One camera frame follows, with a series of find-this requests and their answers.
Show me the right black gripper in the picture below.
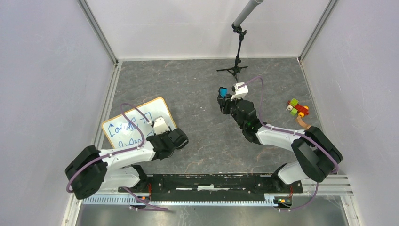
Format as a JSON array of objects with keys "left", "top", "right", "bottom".
[{"left": 218, "top": 93, "right": 246, "bottom": 130}]

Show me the blue black whiteboard eraser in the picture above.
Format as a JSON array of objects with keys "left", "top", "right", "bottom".
[{"left": 218, "top": 87, "right": 228, "bottom": 99}]

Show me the yellow framed whiteboard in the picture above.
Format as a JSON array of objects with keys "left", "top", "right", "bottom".
[{"left": 102, "top": 97, "right": 176, "bottom": 148}]

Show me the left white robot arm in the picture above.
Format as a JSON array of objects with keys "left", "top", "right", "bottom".
[{"left": 64, "top": 128, "right": 189, "bottom": 200}]

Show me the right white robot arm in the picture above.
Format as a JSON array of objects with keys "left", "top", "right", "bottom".
[{"left": 217, "top": 87, "right": 343, "bottom": 192}]

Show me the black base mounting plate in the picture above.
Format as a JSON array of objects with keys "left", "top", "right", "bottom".
[{"left": 129, "top": 173, "right": 303, "bottom": 202}]

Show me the colourful toy brick car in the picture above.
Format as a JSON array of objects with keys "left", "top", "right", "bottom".
[{"left": 287, "top": 98, "right": 309, "bottom": 118}]

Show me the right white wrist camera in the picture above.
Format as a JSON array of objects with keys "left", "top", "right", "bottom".
[{"left": 231, "top": 82, "right": 248, "bottom": 101}]

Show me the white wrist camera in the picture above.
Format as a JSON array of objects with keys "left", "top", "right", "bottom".
[
  {"left": 152, "top": 116, "right": 171, "bottom": 135},
  {"left": 231, "top": 82, "right": 248, "bottom": 101}
]

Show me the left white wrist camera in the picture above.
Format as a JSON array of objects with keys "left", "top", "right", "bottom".
[{"left": 152, "top": 116, "right": 171, "bottom": 135}]

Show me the black tripod camera stand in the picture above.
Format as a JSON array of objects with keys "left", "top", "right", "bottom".
[{"left": 216, "top": 0, "right": 264, "bottom": 82}]

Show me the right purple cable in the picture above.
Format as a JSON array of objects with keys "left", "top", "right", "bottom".
[{"left": 238, "top": 75, "right": 340, "bottom": 213}]

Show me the grey slotted cable duct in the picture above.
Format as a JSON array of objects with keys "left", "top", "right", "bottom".
[{"left": 82, "top": 193, "right": 292, "bottom": 208}]

